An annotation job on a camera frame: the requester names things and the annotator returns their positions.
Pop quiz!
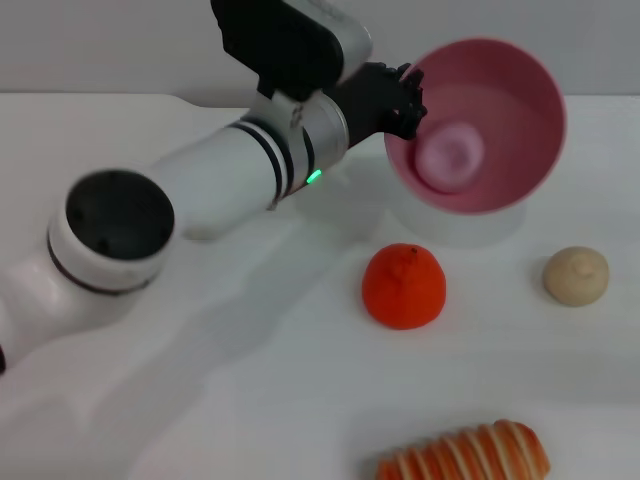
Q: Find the pink toy peach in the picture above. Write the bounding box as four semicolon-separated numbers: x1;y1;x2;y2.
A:
412;123;487;194

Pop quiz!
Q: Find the pink plastic bowl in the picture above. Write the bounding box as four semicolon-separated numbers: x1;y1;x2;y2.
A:
383;37;569;216

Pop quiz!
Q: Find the beige toy mushroom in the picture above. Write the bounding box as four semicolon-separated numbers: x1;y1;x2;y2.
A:
543;246;610;308

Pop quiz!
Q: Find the orange white striped toy bread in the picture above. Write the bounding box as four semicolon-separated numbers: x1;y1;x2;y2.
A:
375;419;552;480

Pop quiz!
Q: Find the red orange toy fruit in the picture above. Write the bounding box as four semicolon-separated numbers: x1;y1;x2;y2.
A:
361;243;448;331

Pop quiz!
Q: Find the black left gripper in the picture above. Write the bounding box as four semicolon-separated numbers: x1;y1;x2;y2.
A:
329;60;429;151

